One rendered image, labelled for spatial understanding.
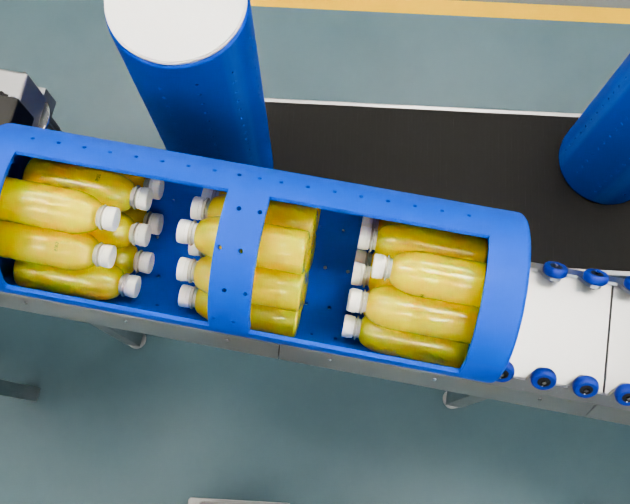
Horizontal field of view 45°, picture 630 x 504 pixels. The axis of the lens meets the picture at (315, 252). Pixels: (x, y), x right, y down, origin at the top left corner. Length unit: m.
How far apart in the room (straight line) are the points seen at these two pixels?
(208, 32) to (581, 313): 0.88
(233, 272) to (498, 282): 0.39
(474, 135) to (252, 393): 1.05
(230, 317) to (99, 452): 1.28
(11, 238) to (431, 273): 0.68
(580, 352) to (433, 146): 1.08
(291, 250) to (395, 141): 1.25
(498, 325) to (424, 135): 1.32
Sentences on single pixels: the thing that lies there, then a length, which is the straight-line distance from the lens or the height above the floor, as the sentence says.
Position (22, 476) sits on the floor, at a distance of 2.47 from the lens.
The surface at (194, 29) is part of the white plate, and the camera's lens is 1.51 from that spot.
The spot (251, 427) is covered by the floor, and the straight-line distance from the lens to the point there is 2.32.
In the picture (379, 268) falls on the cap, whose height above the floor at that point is 1.18.
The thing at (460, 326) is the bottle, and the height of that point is 1.14.
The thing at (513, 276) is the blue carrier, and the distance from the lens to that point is 1.15.
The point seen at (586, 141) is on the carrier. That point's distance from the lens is 2.24.
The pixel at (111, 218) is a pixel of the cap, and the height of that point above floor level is 1.18.
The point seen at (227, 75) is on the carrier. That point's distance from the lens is 1.58.
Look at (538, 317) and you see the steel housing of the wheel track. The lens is 1.47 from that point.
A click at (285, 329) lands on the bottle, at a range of 1.26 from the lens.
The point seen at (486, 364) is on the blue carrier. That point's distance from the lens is 1.19.
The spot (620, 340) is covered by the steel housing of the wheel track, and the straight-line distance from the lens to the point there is 1.51.
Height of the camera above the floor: 2.31
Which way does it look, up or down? 75 degrees down
